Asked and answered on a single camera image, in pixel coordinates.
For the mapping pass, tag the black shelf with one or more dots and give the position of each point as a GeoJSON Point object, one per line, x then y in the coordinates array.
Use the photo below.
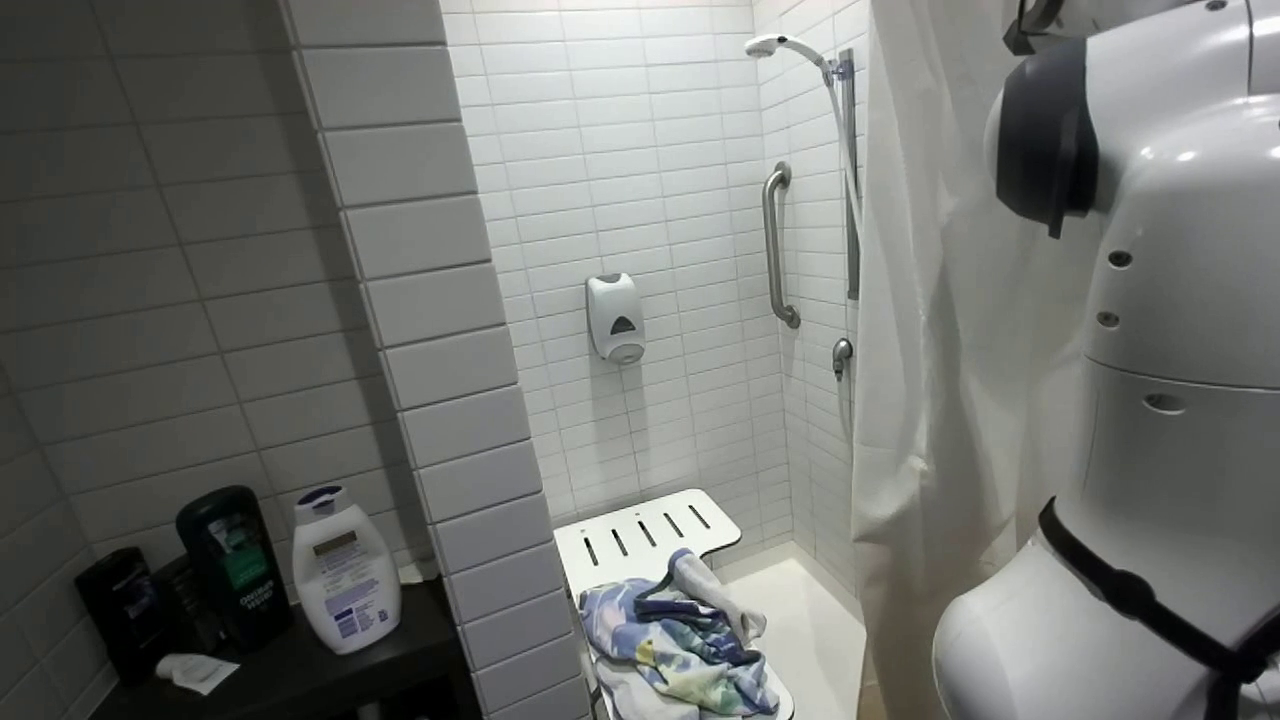
{"type": "Point", "coordinates": [320, 675]}

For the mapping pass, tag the white lotion pump bottle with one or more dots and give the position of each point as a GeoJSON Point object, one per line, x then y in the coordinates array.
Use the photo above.
{"type": "Point", "coordinates": [347, 583]}

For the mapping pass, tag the white slotted shower seat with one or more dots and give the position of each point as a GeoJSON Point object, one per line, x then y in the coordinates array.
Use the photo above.
{"type": "Point", "coordinates": [654, 527]}

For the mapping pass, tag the chrome grab bar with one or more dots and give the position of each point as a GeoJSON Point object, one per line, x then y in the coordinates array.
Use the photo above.
{"type": "Point", "coordinates": [775, 254]}

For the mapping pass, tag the chrome shower head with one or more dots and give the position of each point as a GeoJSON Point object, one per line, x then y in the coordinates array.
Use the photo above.
{"type": "Point", "coordinates": [850, 173]}
{"type": "Point", "coordinates": [775, 47]}

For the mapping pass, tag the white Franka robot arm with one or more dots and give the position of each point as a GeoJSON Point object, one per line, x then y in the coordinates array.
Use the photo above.
{"type": "Point", "coordinates": [1187, 333]}

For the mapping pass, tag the white shower curtain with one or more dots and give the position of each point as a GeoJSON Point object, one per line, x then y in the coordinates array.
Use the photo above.
{"type": "Point", "coordinates": [933, 333]}

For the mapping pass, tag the white crumpled tissue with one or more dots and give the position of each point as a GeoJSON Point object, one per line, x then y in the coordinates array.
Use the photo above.
{"type": "Point", "coordinates": [199, 675]}

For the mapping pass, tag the black green body wash bottle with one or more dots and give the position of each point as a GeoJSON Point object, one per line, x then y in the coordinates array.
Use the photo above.
{"type": "Point", "coordinates": [233, 565]}

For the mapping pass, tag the blue floral towel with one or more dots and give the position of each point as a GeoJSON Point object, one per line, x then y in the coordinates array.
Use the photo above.
{"type": "Point", "coordinates": [683, 645]}

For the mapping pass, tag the white wall soap dispenser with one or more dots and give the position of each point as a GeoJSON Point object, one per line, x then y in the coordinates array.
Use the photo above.
{"type": "Point", "coordinates": [612, 318]}

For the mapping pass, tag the chrome shower valve knob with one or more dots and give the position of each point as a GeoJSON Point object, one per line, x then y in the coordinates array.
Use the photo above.
{"type": "Point", "coordinates": [843, 359]}

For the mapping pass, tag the small dark bottle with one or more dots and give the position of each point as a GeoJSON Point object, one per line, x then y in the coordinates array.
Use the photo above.
{"type": "Point", "coordinates": [122, 608]}

